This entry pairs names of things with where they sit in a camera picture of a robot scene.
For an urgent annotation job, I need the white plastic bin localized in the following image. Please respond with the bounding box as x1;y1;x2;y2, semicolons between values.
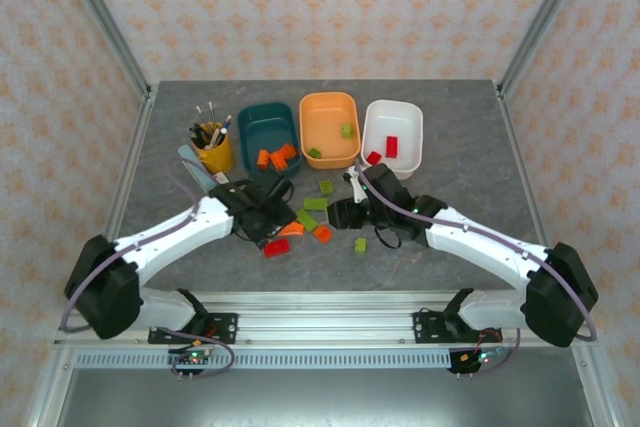
360;98;425;181

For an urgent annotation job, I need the pale blue steel ruler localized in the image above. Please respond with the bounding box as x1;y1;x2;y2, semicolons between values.
177;143;221;193

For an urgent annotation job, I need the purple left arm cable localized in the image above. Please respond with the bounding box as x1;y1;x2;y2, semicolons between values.
58;155;211;333

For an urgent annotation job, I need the teal plastic bin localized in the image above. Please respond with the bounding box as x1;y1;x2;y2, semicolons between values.
236;101;303;179

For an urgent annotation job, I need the aluminium frame post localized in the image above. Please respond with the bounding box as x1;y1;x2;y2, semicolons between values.
497;0;584;98
52;0;154;98

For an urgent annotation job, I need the aluminium frame leg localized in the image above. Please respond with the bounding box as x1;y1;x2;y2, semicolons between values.
27;346;76;427
572;346;616;427

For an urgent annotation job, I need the slotted grey cable duct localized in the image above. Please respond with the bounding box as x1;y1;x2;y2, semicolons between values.
73;350;454;369

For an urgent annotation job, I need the aluminium table side rail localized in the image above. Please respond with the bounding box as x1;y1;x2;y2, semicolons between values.
102;86;159;243
494;86;549;248

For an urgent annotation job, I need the orange plastic bin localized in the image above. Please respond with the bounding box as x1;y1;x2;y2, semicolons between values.
298;91;362;171

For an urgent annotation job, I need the grey metal shelf panel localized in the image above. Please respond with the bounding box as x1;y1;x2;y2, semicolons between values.
54;369;601;427

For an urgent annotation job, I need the white plastic wrist bracket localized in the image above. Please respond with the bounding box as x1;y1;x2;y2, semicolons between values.
342;162;369;204

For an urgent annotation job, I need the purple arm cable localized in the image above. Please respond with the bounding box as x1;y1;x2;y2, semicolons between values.
353;162;600;343
58;155;211;333

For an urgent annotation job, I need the yellow metal bucket pen holder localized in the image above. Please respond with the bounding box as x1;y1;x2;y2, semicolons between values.
191;121;236;175

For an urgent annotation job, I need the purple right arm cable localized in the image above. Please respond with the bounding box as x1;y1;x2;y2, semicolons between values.
353;162;600;343

